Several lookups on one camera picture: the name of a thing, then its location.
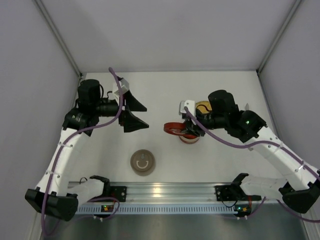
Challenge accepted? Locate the red steel lunch bowl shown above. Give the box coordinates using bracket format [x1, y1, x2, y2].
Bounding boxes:
[178, 134, 200, 145]

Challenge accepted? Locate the red round lid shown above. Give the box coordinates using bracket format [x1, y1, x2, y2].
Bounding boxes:
[163, 122, 186, 136]

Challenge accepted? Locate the taupe round lid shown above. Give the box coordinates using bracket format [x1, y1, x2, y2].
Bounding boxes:
[130, 149, 156, 177]

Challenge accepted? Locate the taupe steel lunch bowl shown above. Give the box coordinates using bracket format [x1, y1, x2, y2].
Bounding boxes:
[130, 160, 156, 177]

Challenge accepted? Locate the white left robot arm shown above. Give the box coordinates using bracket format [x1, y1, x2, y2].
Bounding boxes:
[25, 77, 149, 222]

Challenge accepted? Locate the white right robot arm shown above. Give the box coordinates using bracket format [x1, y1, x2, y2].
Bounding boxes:
[179, 89, 320, 214]

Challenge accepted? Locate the round bamboo tray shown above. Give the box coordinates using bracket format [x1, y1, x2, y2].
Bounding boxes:
[195, 101, 212, 114]

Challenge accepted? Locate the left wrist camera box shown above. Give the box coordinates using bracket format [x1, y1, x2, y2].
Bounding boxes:
[112, 77, 130, 102]

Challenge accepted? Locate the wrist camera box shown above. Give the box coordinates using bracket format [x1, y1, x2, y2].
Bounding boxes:
[178, 100, 196, 119]
[112, 77, 130, 102]

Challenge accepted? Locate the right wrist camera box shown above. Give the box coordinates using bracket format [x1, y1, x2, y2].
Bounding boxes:
[178, 100, 196, 119]

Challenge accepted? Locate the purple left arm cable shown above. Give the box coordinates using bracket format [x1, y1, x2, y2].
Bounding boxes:
[41, 66, 126, 237]

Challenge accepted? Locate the aluminium front rail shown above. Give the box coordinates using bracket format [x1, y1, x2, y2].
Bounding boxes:
[67, 181, 310, 203]

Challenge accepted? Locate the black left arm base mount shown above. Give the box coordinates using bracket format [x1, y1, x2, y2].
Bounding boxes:
[101, 185, 127, 203]

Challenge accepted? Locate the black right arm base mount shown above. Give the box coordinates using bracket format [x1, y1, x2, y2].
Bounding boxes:
[214, 184, 262, 202]

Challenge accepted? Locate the slotted grey cable duct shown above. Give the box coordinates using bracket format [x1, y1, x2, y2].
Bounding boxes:
[76, 203, 250, 215]

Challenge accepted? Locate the left corner aluminium post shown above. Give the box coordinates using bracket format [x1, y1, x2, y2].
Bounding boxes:
[32, 0, 83, 80]

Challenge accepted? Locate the corner aluminium post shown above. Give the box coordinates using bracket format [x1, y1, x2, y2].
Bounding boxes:
[32, 0, 83, 80]
[256, 0, 305, 77]

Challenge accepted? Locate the right corner aluminium post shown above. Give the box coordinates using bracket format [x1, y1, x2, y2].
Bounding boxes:
[256, 0, 305, 77]

